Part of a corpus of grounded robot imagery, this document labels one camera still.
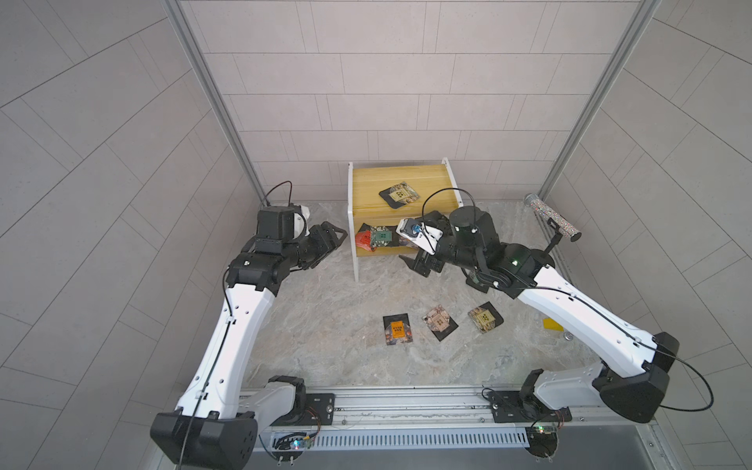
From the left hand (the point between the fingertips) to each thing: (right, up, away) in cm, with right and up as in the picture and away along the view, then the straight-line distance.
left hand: (346, 235), depth 70 cm
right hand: (+15, 0, -3) cm, 16 cm away
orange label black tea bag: (+13, -28, +14) cm, 34 cm away
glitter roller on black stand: (+60, +3, +15) cm, 62 cm away
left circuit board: (-12, -47, -5) cm, 49 cm away
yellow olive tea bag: (+39, -25, +17) cm, 50 cm away
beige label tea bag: (+13, +10, +5) cm, 17 cm away
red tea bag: (+3, -1, +16) cm, 16 cm away
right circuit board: (+47, -49, -2) cm, 67 cm away
